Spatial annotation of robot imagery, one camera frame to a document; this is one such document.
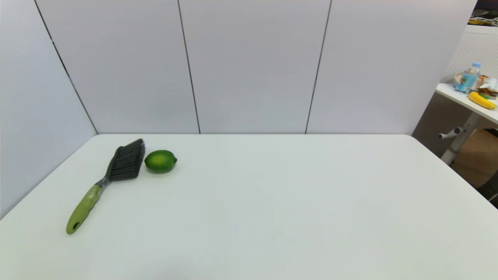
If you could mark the green lime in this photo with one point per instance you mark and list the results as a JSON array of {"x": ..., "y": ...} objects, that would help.
[{"x": 160, "y": 161}]

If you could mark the white side table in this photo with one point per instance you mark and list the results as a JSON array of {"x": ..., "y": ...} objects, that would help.
[{"x": 463, "y": 128}]

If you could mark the clear water bottle blue label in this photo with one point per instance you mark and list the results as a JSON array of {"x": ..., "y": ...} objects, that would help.
[{"x": 469, "y": 79}]

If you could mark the yellow banana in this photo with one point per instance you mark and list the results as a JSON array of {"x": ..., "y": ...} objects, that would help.
[{"x": 480, "y": 100}]

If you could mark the white snack packet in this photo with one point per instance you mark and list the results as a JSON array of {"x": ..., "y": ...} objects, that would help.
[{"x": 489, "y": 84}]

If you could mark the black chair base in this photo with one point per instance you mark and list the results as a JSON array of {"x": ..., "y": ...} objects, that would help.
[{"x": 491, "y": 192}]

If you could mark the yellow black shelf clutter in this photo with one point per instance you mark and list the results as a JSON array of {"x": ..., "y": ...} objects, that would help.
[{"x": 484, "y": 20}]

